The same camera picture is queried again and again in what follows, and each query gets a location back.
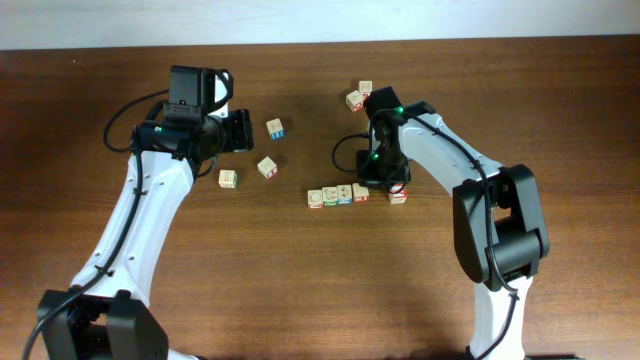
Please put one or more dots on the block with C red side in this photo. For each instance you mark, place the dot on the block with C red side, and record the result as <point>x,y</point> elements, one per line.
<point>315,199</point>

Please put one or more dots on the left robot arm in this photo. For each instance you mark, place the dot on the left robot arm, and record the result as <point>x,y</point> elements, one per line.
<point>105,313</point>

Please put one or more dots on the block with N red side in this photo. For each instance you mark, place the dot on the block with N red side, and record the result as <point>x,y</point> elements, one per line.
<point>267,167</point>

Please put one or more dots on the block with blue side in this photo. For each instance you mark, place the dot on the block with blue side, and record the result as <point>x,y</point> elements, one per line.
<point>275,129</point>

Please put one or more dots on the block with red X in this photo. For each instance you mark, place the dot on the block with red X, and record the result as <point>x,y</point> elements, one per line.
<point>398,194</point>

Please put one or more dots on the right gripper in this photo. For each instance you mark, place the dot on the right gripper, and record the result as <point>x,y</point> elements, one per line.
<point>365,176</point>

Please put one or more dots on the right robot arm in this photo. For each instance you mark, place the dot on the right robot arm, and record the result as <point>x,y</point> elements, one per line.
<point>500,235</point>

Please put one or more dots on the block with car picture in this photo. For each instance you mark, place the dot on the block with car picture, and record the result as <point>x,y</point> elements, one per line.
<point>344,194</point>

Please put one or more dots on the block red side far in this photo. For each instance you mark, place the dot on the block red side far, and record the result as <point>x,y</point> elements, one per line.
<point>354,100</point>

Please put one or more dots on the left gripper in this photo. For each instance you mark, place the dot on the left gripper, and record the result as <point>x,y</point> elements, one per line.
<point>240,123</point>

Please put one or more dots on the block with I green side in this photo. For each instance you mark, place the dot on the block with I green side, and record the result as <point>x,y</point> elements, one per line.
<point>228,178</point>

